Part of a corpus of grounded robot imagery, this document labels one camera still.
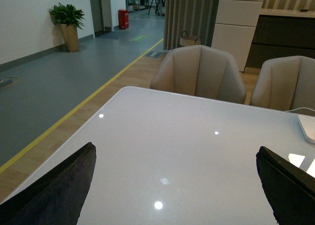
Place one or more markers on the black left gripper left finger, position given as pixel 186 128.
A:
pixel 57 197

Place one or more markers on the white cabinet column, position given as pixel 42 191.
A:
pixel 235 26

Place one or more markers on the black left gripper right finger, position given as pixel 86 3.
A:
pixel 289 190

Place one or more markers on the woven basket with handles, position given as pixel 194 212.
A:
pixel 189 40

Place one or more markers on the white flat box device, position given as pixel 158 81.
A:
pixel 307 126

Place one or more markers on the beige chair left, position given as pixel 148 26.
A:
pixel 201 71

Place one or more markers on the beige chair right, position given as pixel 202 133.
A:
pixel 286 84

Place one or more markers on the distant desk with legs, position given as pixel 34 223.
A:
pixel 159 6

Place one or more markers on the red cabinet box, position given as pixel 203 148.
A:
pixel 123 19

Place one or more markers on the dark counter cabinet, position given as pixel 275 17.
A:
pixel 282 34

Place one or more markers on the green potted plant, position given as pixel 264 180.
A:
pixel 67 14

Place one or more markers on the beige chair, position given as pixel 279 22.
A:
pixel 201 71
pixel 286 84

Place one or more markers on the grey curtain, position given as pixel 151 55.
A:
pixel 197 17

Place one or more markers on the tan tall plant pot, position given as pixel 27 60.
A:
pixel 70 37

